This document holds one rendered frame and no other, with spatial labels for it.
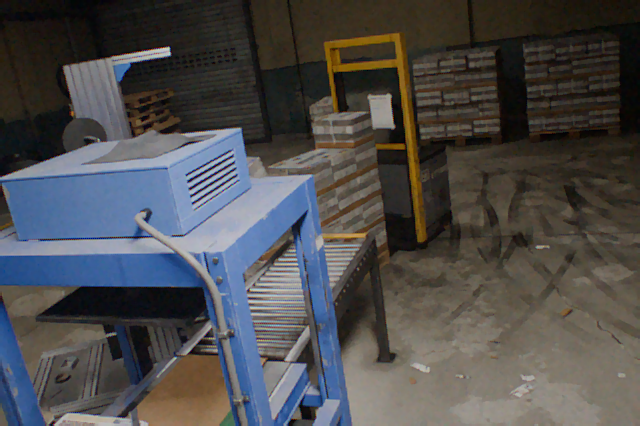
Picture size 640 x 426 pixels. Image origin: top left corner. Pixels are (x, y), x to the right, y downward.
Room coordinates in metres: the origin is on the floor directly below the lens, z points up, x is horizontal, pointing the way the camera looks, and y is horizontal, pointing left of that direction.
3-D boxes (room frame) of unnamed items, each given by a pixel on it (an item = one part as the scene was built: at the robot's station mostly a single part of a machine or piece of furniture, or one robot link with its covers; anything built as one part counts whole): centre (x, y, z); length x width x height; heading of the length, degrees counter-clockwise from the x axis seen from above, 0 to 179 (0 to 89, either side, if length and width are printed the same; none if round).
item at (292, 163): (4.43, 0.07, 1.06); 0.37 x 0.29 x 0.01; 49
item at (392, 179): (5.47, -0.85, 0.40); 0.69 x 0.55 x 0.80; 49
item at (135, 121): (10.61, 2.78, 0.65); 1.33 x 0.94 x 1.30; 163
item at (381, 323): (3.34, -0.29, 0.34); 0.06 x 0.06 x 0.68; 69
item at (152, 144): (1.84, 0.46, 1.78); 0.32 x 0.28 x 0.05; 69
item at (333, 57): (5.41, -0.36, 0.97); 0.09 x 0.09 x 1.75; 49
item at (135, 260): (1.89, 0.55, 1.50); 0.94 x 0.68 x 0.10; 69
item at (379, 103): (5.21, -0.62, 1.27); 0.57 x 0.01 x 0.65; 49
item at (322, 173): (4.42, 0.07, 0.95); 0.38 x 0.29 x 0.23; 49
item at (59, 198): (1.89, 0.55, 1.65); 0.60 x 0.45 x 0.20; 69
